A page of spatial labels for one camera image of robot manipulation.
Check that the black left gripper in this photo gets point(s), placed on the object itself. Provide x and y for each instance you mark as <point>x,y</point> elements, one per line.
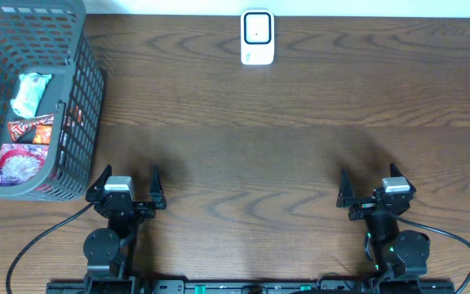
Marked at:
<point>128,204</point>

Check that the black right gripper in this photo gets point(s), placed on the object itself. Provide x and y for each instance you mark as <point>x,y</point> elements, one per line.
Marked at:
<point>346,195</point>

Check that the red purple rice packet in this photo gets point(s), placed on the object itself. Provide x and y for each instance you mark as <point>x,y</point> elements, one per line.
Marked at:
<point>20,162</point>

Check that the orange chocolate bar wrapper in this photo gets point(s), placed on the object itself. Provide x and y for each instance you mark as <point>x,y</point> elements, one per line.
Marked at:
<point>19,128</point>

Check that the teal snack packet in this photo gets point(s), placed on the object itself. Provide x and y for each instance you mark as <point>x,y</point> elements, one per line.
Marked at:
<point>31,90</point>

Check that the small orange box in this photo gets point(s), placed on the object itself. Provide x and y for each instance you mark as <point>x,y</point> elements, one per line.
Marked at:
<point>42,135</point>

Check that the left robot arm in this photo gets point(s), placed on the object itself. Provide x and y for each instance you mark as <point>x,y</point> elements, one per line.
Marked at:
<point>110,250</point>

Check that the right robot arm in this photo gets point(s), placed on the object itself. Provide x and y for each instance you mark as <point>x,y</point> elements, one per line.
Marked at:
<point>400,257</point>

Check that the grey plastic mesh basket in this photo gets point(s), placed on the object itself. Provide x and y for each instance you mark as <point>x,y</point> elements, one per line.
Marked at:
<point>47,37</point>

